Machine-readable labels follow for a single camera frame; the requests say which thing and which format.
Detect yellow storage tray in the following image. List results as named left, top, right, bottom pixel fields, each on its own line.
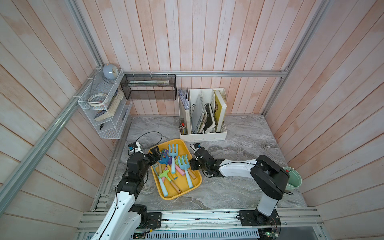
left=150, top=139, right=202, bottom=200

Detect blue fork yellow handle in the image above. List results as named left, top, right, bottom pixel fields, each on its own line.
left=178, top=155, right=194, bottom=189

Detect light blue hand fork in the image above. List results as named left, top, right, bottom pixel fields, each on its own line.
left=169, top=144, right=179, bottom=174

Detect green rake wooden handle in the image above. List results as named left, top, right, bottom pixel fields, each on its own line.
left=159, top=169, right=182, bottom=194

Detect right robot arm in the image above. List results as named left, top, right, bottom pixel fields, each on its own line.
left=190, top=144, right=290, bottom=226

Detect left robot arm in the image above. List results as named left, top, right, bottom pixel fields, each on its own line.
left=92, top=142, right=162, bottom=240

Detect coloured pencils bundle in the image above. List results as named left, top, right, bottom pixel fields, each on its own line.
left=179, top=123, right=188, bottom=135

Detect white file organizer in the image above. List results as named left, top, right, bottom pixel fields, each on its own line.
left=178, top=88, right=227, bottom=142

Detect yellow book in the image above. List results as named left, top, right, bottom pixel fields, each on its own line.
left=214, top=90, right=227, bottom=133

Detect black mesh basket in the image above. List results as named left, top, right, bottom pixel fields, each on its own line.
left=120, top=73, right=177, bottom=101

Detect tape roll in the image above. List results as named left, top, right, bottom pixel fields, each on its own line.
left=87, top=93, right=108, bottom=107

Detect green bucket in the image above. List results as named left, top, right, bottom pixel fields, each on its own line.
left=283, top=166, right=302, bottom=191

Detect purple rake pink handle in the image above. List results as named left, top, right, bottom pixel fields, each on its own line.
left=159, top=149, right=170, bottom=167

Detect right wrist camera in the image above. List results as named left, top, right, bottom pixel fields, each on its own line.
left=193, top=143, right=202, bottom=150

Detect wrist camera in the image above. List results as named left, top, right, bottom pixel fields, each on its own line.
left=128, top=142, right=142, bottom=156
left=193, top=143, right=202, bottom=150

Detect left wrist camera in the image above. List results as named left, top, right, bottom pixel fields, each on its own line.
left=128, top=142, right=142, bottom=156

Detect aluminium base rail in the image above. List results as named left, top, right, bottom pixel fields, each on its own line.
left=77, top=207, right=325, bottom=233

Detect books on wire shelf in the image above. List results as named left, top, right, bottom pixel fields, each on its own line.
left=94, top=88, right=124, bottom=122

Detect white wire shelf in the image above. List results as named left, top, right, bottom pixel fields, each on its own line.
left=78, top=68, right=132, bottom=140

